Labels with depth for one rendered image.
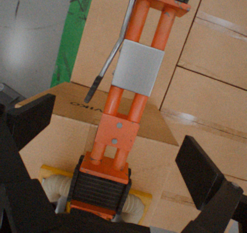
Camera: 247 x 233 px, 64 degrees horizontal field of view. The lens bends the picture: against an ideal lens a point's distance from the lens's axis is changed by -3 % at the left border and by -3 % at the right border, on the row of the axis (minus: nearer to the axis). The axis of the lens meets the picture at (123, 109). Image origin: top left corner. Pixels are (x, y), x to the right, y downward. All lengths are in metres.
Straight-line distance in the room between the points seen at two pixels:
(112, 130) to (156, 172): 0.24
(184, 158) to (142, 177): 0.35
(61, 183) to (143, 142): 0.20
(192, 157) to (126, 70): 0.17
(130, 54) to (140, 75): 0.03
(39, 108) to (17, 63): 1.41
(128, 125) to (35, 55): 1.25
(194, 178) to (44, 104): 0.13
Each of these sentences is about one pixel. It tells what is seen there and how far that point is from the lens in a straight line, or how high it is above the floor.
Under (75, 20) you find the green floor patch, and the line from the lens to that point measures 1.44.
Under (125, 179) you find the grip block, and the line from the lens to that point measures 0.35.
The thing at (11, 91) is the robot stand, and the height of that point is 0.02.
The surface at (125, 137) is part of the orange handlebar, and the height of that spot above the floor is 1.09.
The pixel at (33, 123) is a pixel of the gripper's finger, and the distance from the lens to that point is 0.17.
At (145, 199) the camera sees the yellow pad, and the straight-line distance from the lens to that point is 0.55.
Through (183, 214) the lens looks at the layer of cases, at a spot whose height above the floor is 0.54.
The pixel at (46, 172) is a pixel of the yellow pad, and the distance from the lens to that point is 0.54.
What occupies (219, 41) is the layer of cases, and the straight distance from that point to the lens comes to 0.92.
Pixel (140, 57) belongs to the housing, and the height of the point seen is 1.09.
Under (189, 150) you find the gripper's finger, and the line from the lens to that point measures 0.19.
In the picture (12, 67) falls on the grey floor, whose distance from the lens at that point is 1.59.
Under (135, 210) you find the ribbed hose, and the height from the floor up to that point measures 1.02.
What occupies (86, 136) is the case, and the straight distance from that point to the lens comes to 0.49.
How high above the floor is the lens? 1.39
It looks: 75 degrees down
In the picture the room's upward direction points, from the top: 177 degrees counter-clockwise
